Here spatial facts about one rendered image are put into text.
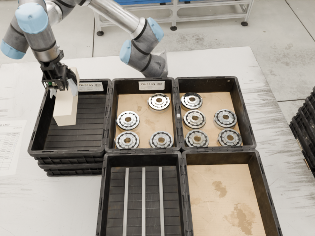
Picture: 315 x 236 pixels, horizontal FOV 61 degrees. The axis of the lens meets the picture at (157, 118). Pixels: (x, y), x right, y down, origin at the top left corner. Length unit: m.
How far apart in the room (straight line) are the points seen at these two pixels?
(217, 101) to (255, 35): 2.00
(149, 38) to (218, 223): 0.88
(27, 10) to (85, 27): 2.50
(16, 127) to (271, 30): 2.80
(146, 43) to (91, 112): 0.43
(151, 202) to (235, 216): 0.32
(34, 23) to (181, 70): 1.04
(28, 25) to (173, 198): 0.76
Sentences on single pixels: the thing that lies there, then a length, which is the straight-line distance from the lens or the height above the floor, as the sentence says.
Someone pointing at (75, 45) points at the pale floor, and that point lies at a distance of 3.08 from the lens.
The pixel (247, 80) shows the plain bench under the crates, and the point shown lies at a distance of 1.67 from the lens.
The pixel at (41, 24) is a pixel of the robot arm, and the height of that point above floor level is 1.41.
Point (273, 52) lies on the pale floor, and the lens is 3.10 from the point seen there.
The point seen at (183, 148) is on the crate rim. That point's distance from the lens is 1.04.
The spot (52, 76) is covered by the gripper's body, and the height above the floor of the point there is 1.24.
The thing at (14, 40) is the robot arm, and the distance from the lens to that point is 0.96.
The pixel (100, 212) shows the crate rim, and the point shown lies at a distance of 0.96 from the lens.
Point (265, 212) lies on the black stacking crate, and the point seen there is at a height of 0.87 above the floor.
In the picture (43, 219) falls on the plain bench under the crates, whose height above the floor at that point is 0.70.
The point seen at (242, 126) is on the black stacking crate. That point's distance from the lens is 1.22.
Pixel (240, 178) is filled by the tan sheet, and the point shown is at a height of 0.83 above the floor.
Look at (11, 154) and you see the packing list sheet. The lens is 1.47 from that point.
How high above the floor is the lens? 1.83
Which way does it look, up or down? 54 degrees down
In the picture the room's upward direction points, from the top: straight up
